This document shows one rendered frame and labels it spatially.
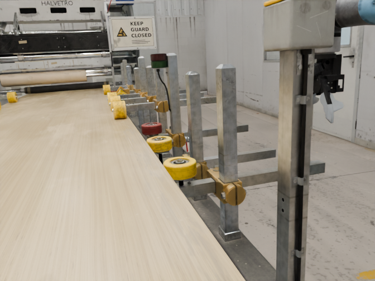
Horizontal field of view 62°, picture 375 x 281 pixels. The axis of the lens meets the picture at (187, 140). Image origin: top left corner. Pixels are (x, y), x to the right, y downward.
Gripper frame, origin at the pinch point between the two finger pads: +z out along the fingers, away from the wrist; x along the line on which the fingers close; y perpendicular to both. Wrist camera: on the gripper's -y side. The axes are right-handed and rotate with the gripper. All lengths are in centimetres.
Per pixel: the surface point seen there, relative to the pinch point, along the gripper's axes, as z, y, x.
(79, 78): -8, -98, 258
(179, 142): 9.6, -39.0, 27.0
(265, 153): 12.7, -11.1, 11.0
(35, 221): 4, -75, -35
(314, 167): 10.2, -8.7, -13.9
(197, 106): -6.8, -36.7, 4.8
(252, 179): 10.5, -27.7, -15.3
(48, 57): -32, -125, 259
